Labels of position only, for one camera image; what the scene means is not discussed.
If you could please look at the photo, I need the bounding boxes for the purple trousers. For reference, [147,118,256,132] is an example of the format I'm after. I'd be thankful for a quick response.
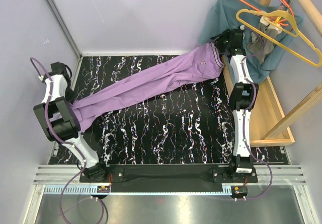
[72,43,224,132]

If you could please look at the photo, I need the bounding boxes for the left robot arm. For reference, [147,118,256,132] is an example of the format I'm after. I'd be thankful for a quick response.
[33,61,109,182]

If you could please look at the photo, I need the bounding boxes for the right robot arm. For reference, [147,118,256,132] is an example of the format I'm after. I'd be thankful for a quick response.
[214,29,259,184]

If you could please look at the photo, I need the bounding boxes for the yellow plastic hanger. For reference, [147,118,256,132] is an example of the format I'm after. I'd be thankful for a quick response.
[236,9,321,67]

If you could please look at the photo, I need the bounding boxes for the grey beige cloth bag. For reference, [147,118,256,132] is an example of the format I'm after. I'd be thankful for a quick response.
[247,16,282,64]

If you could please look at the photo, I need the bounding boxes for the teal t-shirt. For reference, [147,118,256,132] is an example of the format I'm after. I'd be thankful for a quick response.
[198,0,303,84]

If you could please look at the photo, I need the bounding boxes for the wooden clothes rack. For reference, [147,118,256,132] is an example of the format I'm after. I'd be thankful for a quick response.
[222,0,322,148]

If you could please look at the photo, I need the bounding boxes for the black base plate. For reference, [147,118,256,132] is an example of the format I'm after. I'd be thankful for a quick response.
[79,164,259,193]

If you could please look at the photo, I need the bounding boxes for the aluminium frame rail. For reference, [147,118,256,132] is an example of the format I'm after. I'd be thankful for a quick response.
[45,0,82,59]

